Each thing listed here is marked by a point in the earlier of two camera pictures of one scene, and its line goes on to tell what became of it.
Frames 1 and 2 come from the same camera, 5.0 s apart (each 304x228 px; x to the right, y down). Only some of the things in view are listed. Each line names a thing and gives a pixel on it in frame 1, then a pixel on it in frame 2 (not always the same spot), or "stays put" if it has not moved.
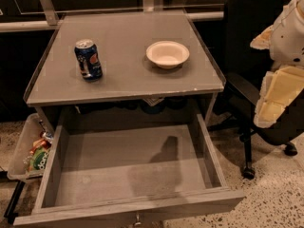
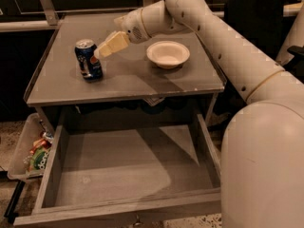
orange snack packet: (41, 142) stays put
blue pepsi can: (88, 60) stays put
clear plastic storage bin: (31, 152) stays put
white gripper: (289, 37) to (134, 27)
